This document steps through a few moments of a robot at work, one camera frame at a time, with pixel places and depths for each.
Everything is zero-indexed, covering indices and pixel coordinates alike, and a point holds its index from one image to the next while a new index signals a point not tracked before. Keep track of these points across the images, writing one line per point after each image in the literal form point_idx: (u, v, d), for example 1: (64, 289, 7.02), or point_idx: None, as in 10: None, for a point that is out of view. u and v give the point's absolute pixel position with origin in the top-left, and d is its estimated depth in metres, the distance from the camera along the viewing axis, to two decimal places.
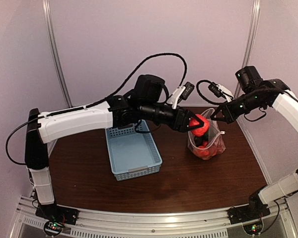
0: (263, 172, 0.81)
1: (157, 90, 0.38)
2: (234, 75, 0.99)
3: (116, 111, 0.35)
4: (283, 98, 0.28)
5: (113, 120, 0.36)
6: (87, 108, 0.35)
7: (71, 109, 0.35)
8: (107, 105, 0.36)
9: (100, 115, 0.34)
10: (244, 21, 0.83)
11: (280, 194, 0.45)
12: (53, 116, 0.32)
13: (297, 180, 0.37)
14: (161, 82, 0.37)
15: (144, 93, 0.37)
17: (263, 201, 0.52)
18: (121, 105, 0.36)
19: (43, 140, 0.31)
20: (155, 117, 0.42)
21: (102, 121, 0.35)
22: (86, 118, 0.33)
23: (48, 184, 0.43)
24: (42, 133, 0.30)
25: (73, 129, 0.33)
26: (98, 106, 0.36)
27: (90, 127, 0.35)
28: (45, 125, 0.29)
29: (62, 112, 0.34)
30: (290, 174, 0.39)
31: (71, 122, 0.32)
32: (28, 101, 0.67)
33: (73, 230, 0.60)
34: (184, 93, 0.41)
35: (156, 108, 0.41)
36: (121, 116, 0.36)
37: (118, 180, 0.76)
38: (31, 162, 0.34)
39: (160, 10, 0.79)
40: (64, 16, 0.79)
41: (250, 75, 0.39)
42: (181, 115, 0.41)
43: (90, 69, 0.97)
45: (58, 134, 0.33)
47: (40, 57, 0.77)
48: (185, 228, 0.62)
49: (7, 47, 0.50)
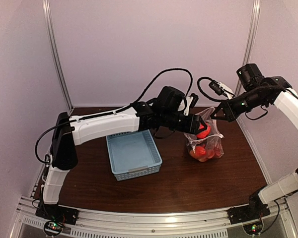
0: (262, 172, 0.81)
1: (178, 100, 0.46)
2: (233, 75, 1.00)
3: (142, 117, 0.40)
4: (285, 96, 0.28)
5: (139, 124, 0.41)
6: (116, 113, 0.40)
7: (103, 113, 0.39)
8: (134, 111, 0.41)
9: (129, 119, 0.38)
10: (244, 22, 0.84)
11: (280, 194, 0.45)
12: (85, 119, 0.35)
13: (297, 180, 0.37)
14: (182, 93, 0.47)
15: (168, 102, 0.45)
17: (263, 201, 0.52)
18: (147, 112, 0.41)
19: (75, 142, 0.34)
20: (173, 124, 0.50)
21: (129, 125, 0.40)
22: (117, 122, 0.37)
23: (61, 184, 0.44)
24: (75, 135, 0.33)
25: (104, 132, 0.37)
26: (126, 111, 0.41)
27: (117, 130, 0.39)
28: (79, 128, 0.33)
29: (94, 116, 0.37)
30: (289, 174, 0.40)
31: (103, 125, 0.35)
32: (28, 99, 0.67)
33: (73, 230, 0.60)
34: (192, 102, 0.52)
35: (176, 116, 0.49)
36: (147, 120, 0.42)
37: (118, 180, 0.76)
38: (60, 163, 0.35)
39: (161, 10, 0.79)
40: (64, 15, 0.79)
41: (252, 72, 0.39)
42: (193, 119, 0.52)
43: (90, 69, 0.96)
45: (88, 136, 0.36)
47: (40, 56, 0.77)
48: (185, 228, 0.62)
49: (7, 44, 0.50)
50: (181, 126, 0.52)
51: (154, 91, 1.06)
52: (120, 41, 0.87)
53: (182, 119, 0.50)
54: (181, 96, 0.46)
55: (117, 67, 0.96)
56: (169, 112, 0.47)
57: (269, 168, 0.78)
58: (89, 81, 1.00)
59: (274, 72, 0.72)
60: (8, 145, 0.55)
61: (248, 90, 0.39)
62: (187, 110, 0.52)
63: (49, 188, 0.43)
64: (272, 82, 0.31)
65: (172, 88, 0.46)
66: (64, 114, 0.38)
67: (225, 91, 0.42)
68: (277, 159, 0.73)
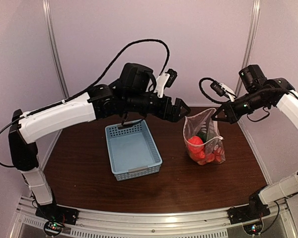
0: (262, 172, 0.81)
1: (144, 79, 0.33)
2: (233, 75, 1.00)
3: (96, 102, 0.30)
4: (288, 98, 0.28)
5: (94, 111, 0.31)
6: (66, 101, 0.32)
7: (53, 105, 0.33)
8: (87, 97, 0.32)
9: (77, 108, 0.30)
10: (244, 22, 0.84)
11: (280, 195, 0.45)
12: (33, 114, 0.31)
13: None
14: (148, 69, 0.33)
15: (129, 83, 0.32)
17: (263, 201, 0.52)
18: (101, 95, 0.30)
19: (27, 141, 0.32)
20: (144, 109, 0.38)
21: (82, 114, 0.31)
22: (65, 113, 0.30)
23: (44, 183, 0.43)
24: (24, 134, 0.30)
25: (57, 126, 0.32)
26: (77, 98, 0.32)
27: (72, 122, 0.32)
28: (26, 125, 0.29)
29: (42, 109, 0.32)
30: (291, 175, 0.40)
31: (50, 120, 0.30)
32: (28, 100, 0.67)
33: (73, 230, 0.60)
34: (168, 82, 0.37)
35: (145, 97, 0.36)
36: (102, 106, 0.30)
37: (118, 180, 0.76)
38: (19, 163, 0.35)
39: (160, 10, 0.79)
40: (64, 15, 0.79)
41: (255, 74, 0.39)
42: (169, 103, 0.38)
43: (89, 69, 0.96)
45: (42, 134, 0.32)
47: (40, 56, 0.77)
48: (185, 228, 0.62)
49: (8, 45, 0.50)
50: (155, 110, 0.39)
51: None
52: (120, 41, 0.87)
53: (154, 102, 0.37)
54: (145, 73, 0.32)
55: (117, 68, 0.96)
56: (134, 95, 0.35)
57: (269, 169, 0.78)
58: (89, 81, 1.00)
59: (274, 72, 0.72)
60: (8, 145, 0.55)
61: (251, 91, 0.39)
62: (161, 91, 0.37)
63: (34, 188, 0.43)
64: (277, 83, 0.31)
65: (134, 63, 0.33)
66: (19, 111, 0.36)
67: (228, 92, 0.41)
68: (277, 159, 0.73)
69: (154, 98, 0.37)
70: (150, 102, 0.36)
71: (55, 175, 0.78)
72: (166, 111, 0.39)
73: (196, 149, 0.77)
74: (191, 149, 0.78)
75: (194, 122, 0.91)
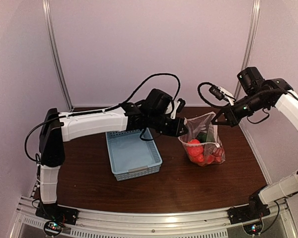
0: (262, 172, 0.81)
1: (165, 103, 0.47)
2: (233, 75, 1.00)
3: (130, 117, 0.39)
4: (286, 98, 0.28)
5: (127, 124, 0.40)
6: (105, 111, 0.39)
7: (90, 112, 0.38)
8: (123, 111, 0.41)
9: (117, 118, 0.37)
10: (244, 21, 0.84)
11: (280, 195, 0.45)
12: (74, 116, 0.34)
13: None
14: (170, 97, 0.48)
15: (155, 104, 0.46)
17: (263, 201, 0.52)
18: (135, 111, 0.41)
19: (63, 139, 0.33)
20: (160, 126, 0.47)
21: (117, 124, 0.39)
22: (106, 120, 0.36)
23: (56, 181, 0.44)
24: (64, 131, 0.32)
25: (93, 130, 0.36)
26: (115, 111, 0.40)
27: (106, 129, 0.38)
28: (69, 124, 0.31)
29: (81, 113, 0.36)
30: (290, 175, 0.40)
31: (92, 123, 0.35)
32: (28, 100, 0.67)
33: (73, 230, 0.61)
34: (180, 107, 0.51)
35: (162, 118, 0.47)
36: (134, 121, 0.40)
37: (118, 180, 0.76)
38: (45, 160, 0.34)
39: (160, 10, 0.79)
40: (64, 15, 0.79)
41: (253, 77, 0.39)
42: (181, 122, 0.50)
43: (89, 68, 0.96)
45: (77, 133, 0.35)
47: (40, 56, 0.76)
48: (185, 228, 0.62)
49: (8, 44, 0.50)
50: (168, 130, 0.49)
51: None
52: (121, 42, 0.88)
53: (169, 122, 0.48)
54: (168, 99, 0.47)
55: (117, 67, 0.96)
56: (155, 115, 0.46)
57: (269, 168, 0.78)
58: (89, 81, 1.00)
59: (274, 72, 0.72)
60: (9, 145, 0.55)
61: (250, 94, 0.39)
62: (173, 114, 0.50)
63: (45, 186, 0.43)
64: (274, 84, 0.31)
65: (160, 92, 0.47)
66: (50, 111, 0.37)
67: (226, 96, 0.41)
68: (277, 159, 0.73)
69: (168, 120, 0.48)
70: (166, 122, 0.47)
71: None
72: (177, 129, 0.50)
73: (194, 151, 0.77)
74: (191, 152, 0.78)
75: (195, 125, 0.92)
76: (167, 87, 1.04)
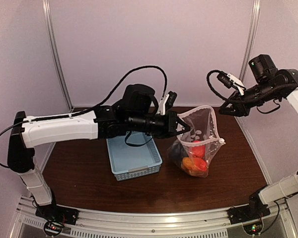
0: (262, 172, 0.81)
1: (145, 101, 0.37)
2: (233, 75, 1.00)
3: (102, 124, 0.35)
4: None
5: (99, 130, 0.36)
6: (72, 116, 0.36)
7: (58, 116, 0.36)
8: (94, 115, 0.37)
9: (85, 125, 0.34)
10: (244, 21, 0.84)
11: (280, 195, 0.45)
12: (38, 121, 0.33)
13: None
14: (150, 92, 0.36)
15: (131, 105, 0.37)
17: (263, 201, 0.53)
18: (108, 117, 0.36)
19: (27, 145, 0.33)
20: (146, 128, 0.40)
21: (87, 131, 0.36)
22: (71, 127, 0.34)
23: (42, 184, 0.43)
24: (26, 137, 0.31)
25: (59, 136, 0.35)
26: (84, 115, 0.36)
27: (75, 135, 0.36)
28: (29, 130, 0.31)
29: (47, 117, 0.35)
30: (290, 175, 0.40)
31: (55, 129, 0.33)
32: (28, 100, 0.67)
33: (73, 230, 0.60)
34: (169, 100, 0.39)
35: (147, 118, 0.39)
36: (107, 127, 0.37)
37: (118, 180, 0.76)
38: (15, 165, 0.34)
39: (160, 10, 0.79)
40: (64, 16, 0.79)
41: (266, 65, 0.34)
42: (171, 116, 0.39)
43: (89, 68, 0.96)
45: (43, 140, 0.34)
47: (40, 56, 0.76)
48: (185, 228, 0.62)
49: (8, 44, 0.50)
50: (159, 129, 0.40)
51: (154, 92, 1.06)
52: (120, 42, 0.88)
53: (156, 121, 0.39)
54: (146, 96, 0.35)
55: (117, 67, 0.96)
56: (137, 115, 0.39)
57: (269, 169, 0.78)
58: (89, 81, 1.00)
59: None
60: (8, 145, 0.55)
61: (261, 83, 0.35)
62: (163, 110, 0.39)
63: (32, 189, 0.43)
64: (289, 74, 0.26)
65: (135, 87, 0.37)
66: (22, 114, 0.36)
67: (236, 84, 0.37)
68: (277, 159, 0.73)
69: (155, 117, 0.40)
70: (151, 121, 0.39)
71: (55, 175, 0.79)
72: (169, 125, 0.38)
73: (196, 150, 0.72)
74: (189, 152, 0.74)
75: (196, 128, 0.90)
76: (167, 86, 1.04)
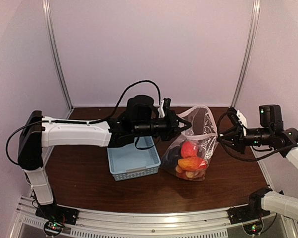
0: (263, 173, 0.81)
1: (146, 111, 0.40)
2: (233, 75, 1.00)
3: (114, 134, 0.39)
4: (297, 150, 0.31)
5: (110, 140, 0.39)
6: (89, 123, 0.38)
7: (75, 122, 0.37)
8: (108, 126, 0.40)
9: (100, 133, 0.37)
10: (244, 21, 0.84)
11: (279, 210, 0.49)
12: (58, 123, 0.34)
13: None
14: (150, 103, 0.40)
15: (135, 116, 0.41)
17: (263, 208, 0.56)
18: (118, 129, 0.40)
19: (42, 144, 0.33)
20: (152, 132, 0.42)
21: (100, 139, 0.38)
22: (87, 133, 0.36)
23: (46, 183, 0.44)
24: (43, 137, 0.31)
25: (74, 140, 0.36)
26: (100, 124, 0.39)
27: (88, 142, 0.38)
28: (49, 130, 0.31)
29: (66, 121, 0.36)
30: None
31: (73, 134, 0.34)
32: (28, 99, 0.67)
33: (73, 230, 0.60)
34: (165, 104, 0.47)
35: (151, 124, 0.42)
36: (118, 138, 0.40)
37: (116, 180, 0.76)
38: (24, 164, 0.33)
39: (160, 10, 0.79)
40: (64, 16, 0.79)
41: (273, 117, 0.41)
42: (172, 115, 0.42)
43: (89, 68, 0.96)
45: (57, 141, 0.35)
47: (40, 56, 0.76)
48: (185, 228, 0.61)
49: (8, 44, 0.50)
50: (165, 131, 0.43)
51: (154, 92, 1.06)
52: (120, 42, 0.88)
53: (159, 125, 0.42)
54: (145, 106, 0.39)
55: (117, 68, 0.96)
56: (141, 123, 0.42)
57: (270, 170, 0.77)
58: (89, 81, 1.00)
59: (274, 72, 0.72)
60: (9, 145, 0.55)
61: (263, 129, 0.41)
62: (162, 112, 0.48)
63: (36, 188, 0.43)
64: (286, 137, 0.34)
65: (135, 101, 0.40)
66: (38, 113, 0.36)
67: (244, 126, 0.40)
68: (277, 159, 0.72)
69: (158, 122, 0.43)
70: (155, 125, 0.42)
71: (55, 175, 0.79)
72: (171, 122, 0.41)
73: (191, 148, 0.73)
74: (185, 154, 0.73)
75: (197, 129, 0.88)
76: (166, 87, 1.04)
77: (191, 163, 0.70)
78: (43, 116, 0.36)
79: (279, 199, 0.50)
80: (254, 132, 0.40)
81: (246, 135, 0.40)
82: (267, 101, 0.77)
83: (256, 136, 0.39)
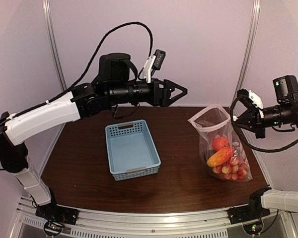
0: (262, 172, 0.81)
1: (122, 68, 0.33)
2: (233, 75, 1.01)
3: (80, 101, 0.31)
4: None
5: (78, 110, 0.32)
6: (49, 102, 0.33)
7: (37, 107, 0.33)
8: (71, 96, 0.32)
9: (61, 108, 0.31)
10: (244, 22, 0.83)
11: (279, 206, 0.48)
12: (19, 116, 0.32)
13: None
14: (125, 57, 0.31)
15: (109, 74, 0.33)
17: (264, 204, 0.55)
18: (86, 93, 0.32)
19: (15, 143, 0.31)
20: (131, 97, 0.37)
21: (67, 114, 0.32)
22: (49, 113, 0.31)
23: (38, 183, 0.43)
24: (10, 136, 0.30)
25: (42, 127, 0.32)
26: (61, 98, 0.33)
27: (58, 122, 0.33)
28: (11, 127, 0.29)
29: (27, 111, 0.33)
30: None
31: (34, 120, 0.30)
32: (28, 100, 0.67)
33: (73, 230, 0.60)
34: (156, 63, 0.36)
35: (129, 87, 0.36)
36: (88, 103, 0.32)
37: (116, 180, 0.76)
38: (11, 168, 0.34)
39: (160, 10, 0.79)
40: (64, 15, 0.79)
41: (290, 86, 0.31)
42: (156, 84, 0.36)
43: (89, 68, 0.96)
45: (27, 134, 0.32)
47: (40, 56, 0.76)
48: (185, 227, 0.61)
49: (8, 45, 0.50)
50: (146, 96, 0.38)
51: None
52: (120, 42, 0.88)
53: (141, 89, 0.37)
54: (120, 62, 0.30)
55: None
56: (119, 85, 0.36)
57: (269, 169, 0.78)
58: (89, 81, 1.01)
59: (275, 73, 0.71)
60: None
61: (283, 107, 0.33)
62: (149, 76, 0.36)
63: (30, 189, 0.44)
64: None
65: (106, 55, 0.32)
66: (5, 114, 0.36)
67: (260, 107, 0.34)
68: (277, 159, 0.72)
69: (140, 86, 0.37)
70: (135, 89, 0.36)
71: (55, 175, 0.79)
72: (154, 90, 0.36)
73: (219, 141, 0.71)
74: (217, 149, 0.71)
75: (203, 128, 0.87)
76: None
77: (226, 153, 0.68)
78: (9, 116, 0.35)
79: (277, 193, 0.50)
80: (272, 110, 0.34)
81: (263, 117, 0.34)
82: (267, 102, 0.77)
83: (275, 116, 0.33)
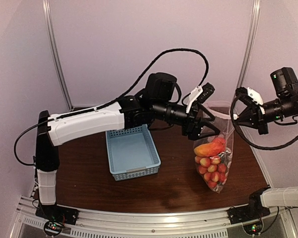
0: (262, 172, 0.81)
1: (168, 89, 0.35)
2: (233, 75, 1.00)
3: (127, 113, 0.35)
4: None
5: (124, 120, 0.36)
6: (98, 109, 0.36)
7: (82, 111, 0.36)
8: (118, 107, 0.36)
9: (111, 117, 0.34)
10: (244, 21, 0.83)
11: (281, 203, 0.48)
12: (63, 118, 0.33)
13: None
14: (174, 80, 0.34)
15: (156, 92, 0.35)
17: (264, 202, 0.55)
18: (133, 106, 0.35)
19: (54, 144, 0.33)
20: (166, 117, 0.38)
21: (113, 123, 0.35)
22: (98, 120, 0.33)
23: (53, 184, 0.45)
24: (52, 136, 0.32)
25: (87, 131, 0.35)
26: (109, 107, 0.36)
27: (102, 129, 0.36)
28: (56, 128, 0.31)
29: (72, 114, 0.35)
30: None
31: (82, 125, 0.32)
32: (28, 100, 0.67)
33: (73, 230, 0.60)
34: (200, 97, 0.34)
35: (168, 107, 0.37)
36: (133, 116, 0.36)
37: (116, 180, 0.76)
38: (42, 165, 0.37)
39: (160, 10, 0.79)
40: (64, 16, 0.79)
41: (289, 77, 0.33)
42: (190, 121, 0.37)
43: (89, 68, 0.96)
45: (67, 136, 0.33)
47: (40, 56, 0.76)
48: (185, 228, 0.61)
49: (8, 46, 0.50)
50: (181, 121, 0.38)
51: None
52: (120, 42, 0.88)
53: (179, 117, 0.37)
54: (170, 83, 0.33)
55: (117, 68, 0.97)
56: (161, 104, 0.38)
57: (269, 169, 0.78)
58: (89, 81, 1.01)
59: None
60: (9, 145, 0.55)
61: (283, 98, 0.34)
62: (187, 108, 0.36)
63: (43, 188, 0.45)
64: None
65: (157, 75, 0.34)
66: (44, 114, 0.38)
67: (260, 104, 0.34)
68: (277, 159, 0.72)
69: (179, 109, 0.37)
70: (173, 111, 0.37)
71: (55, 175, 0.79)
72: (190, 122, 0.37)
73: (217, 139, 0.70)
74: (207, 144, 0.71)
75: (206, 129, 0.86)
76: None
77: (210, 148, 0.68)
78: (48, 115, 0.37)
79: (277, 191, 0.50)
80: (272, 104, 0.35)
81: (264, 112, 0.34)
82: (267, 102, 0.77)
83: (276, 109, 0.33)
